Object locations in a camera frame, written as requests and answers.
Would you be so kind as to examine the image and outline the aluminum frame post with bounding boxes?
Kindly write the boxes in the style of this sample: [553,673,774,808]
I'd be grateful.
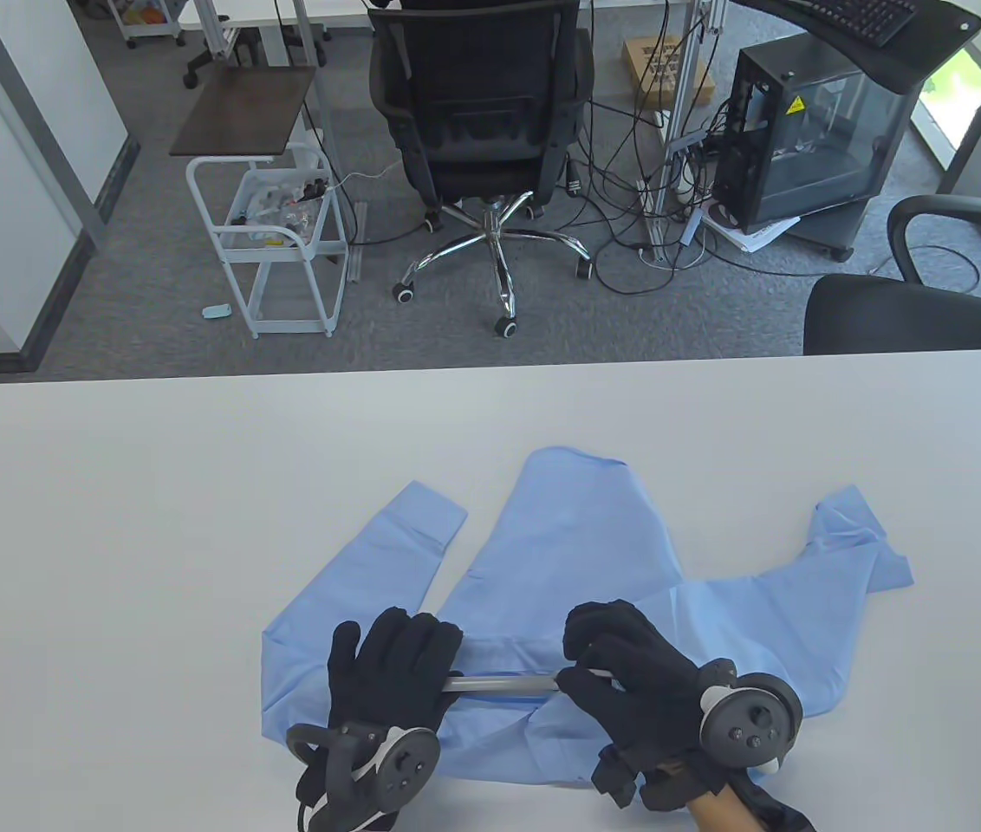
[646,0,730,261]

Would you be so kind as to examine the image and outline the white rolling cart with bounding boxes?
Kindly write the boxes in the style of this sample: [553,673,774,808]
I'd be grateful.
[185,143,350,340]

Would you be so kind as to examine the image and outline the black mesh office chair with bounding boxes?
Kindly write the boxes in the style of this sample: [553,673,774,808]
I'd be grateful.
[367,0,595,339]

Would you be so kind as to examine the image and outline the black left hand controller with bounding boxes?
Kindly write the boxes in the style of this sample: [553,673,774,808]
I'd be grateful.
[286,722,442,832]

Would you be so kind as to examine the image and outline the white storage cart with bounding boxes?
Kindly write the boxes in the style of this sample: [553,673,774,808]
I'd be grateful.
[105,0,184,49]

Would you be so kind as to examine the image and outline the light blue long-sleeve shirt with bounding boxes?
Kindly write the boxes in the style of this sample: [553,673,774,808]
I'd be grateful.
[261,446,914,790]

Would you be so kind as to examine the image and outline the person's right hand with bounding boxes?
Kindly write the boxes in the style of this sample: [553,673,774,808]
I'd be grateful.
[558,600,705,765]

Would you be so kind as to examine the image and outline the dark wooden side table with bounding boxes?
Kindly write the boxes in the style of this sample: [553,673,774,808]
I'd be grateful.
[170,66,318,159]

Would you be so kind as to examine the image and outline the black padded armchair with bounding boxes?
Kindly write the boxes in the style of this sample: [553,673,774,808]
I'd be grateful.
[803,195,981,358]

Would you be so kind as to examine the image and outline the black computer tower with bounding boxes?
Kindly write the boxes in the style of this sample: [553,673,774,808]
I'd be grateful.
[711,35,925,235]

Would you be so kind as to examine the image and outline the black right hand controller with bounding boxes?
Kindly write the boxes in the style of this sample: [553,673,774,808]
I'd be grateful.
[697,659,804,775]

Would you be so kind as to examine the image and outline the gray plastic hanger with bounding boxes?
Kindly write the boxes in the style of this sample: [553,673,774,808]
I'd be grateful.
[441,667,621,696]

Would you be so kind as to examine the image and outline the person's left hand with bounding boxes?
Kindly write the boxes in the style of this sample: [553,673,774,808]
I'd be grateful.
[324,609,464,738]

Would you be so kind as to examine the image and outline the white desk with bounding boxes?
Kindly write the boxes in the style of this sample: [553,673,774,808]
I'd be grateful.
[177,0,396,68]

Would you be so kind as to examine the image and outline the black wheeled computer stand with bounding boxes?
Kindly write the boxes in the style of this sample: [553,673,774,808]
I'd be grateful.
[794,204,877,261]

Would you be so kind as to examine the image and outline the black hand controller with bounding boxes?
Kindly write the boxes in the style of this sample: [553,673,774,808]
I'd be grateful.
[697,659,804,775]
[286,722,442,832]

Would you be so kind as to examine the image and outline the bundle of black floor cables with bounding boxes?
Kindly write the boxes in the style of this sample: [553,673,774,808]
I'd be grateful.
[573,0,981,296]

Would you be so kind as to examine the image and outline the cardboard box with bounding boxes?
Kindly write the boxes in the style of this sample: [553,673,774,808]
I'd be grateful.
[621,36,717,109]

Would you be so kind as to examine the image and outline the white papers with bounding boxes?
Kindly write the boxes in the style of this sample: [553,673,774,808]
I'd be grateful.
[703,208,803,254]

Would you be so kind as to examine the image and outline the black curved desk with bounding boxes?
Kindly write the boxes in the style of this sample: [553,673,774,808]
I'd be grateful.
[729,0,981,92]

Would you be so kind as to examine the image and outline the black chair base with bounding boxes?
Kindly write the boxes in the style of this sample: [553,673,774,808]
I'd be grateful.
[182,35,257,89]

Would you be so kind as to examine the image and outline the person's right forearm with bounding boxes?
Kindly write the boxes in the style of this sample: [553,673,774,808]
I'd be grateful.
[685,784,769,832]

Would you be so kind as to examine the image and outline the black keyboard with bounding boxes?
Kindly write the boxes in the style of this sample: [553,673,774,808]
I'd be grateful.
[789,0,920,47]

